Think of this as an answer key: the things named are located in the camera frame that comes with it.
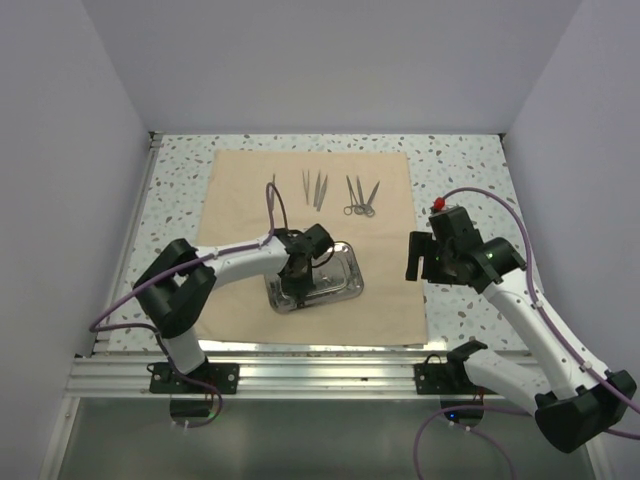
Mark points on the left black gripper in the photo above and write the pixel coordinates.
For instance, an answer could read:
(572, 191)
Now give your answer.
(299, 289)

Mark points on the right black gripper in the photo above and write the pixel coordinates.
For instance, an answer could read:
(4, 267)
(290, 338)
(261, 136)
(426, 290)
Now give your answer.
(422, 244)

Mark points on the stainless steel instrument tray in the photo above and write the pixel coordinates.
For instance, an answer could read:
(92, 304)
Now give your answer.
(335, 277)

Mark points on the steel surgical scissors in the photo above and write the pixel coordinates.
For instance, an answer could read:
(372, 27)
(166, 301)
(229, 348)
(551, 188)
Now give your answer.
(368, 206)

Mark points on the beige surgical drape cloth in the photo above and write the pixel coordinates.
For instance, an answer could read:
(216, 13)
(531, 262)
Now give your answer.
(389, 312)

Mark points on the steel forceps with rings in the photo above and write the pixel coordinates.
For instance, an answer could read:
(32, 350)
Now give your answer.
(350, 208)

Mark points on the thin steel tweezers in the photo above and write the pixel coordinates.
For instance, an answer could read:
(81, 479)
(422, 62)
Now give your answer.
(306, 185)

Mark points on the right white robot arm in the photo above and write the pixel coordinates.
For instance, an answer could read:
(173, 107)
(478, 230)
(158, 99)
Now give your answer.
(575, 397)

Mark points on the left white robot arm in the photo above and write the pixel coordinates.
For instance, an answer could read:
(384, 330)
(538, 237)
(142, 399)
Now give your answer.
(173, 291)

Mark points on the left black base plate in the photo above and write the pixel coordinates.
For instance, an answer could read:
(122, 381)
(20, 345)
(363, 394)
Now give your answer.
(222, 377)

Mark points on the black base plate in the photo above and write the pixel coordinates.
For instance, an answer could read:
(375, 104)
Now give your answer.
(434, 376)
(222, 377)

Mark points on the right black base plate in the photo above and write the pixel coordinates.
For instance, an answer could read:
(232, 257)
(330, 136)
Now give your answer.
(434, 376)

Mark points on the aluminium extrusion rail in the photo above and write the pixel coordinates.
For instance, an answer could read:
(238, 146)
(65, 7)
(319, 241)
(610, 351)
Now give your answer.
(373, 375)

